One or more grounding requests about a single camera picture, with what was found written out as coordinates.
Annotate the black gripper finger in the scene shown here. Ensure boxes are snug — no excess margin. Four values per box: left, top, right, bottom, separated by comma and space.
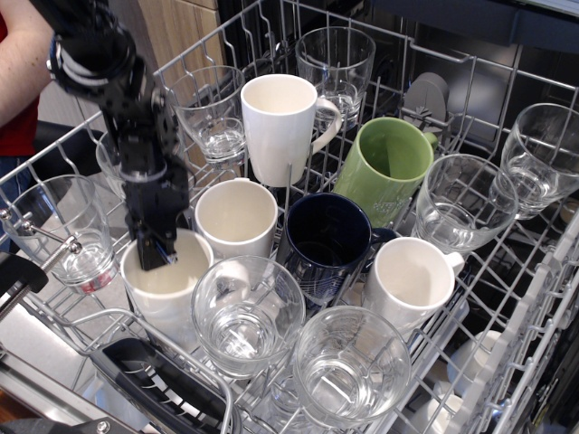
127, 221, 140, 241
137, 231, 177, 271

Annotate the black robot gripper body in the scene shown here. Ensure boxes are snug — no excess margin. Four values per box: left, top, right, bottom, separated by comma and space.
125, 165, 189, 239

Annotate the person forearm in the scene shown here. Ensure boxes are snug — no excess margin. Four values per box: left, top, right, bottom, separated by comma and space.
1, 1, 52, 126

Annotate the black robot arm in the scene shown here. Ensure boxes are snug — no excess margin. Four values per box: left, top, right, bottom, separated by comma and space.
33, 1, 188, 271

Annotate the clear glass under gripper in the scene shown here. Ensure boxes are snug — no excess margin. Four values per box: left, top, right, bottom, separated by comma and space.
95, 129, 186, 227

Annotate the clear glass far left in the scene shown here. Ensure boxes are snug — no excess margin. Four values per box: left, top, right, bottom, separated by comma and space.
2, 175, 119, 294

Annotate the clear glass back left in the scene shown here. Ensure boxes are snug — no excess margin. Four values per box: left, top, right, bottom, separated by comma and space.
167, 65, 246, 169

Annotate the clear glass front centre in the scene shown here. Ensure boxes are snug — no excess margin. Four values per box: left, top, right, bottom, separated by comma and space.
192, 255, 306, 379

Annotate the black metal clamp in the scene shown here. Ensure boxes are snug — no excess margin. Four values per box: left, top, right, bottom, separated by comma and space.
1, 220, 82, 320

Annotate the tall white mug back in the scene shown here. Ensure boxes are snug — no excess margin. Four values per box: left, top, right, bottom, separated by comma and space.
241, 74, 342, 188

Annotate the dark blue mug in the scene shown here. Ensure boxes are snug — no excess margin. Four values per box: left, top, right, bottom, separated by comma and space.
276, 193, 395, 313

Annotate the clear glass back centre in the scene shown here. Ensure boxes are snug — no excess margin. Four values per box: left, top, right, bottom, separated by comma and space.
294, 26, 376, 131

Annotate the clear glass front bottom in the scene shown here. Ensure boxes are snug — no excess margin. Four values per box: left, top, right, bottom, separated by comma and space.
292, 306, 411, 429

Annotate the green ceramic mug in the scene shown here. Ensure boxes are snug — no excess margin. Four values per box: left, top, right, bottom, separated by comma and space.
333, 117, 438, 227

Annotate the grey plastic rack clip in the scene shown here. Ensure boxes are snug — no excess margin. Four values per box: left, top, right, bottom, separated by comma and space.
402, 72, 450, 126

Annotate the clear glass right middle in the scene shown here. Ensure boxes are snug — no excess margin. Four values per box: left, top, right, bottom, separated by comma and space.
412, 154, 518, 257

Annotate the clear glass far right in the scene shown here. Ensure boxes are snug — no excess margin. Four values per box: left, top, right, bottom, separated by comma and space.
500, 103, 578, 220

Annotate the black rack handle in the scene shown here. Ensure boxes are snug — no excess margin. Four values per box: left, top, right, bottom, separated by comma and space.
90, 337, 241, 433

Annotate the grey wire dishwasher rack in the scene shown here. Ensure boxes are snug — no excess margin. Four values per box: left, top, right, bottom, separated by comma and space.
1, 1, 578, 433

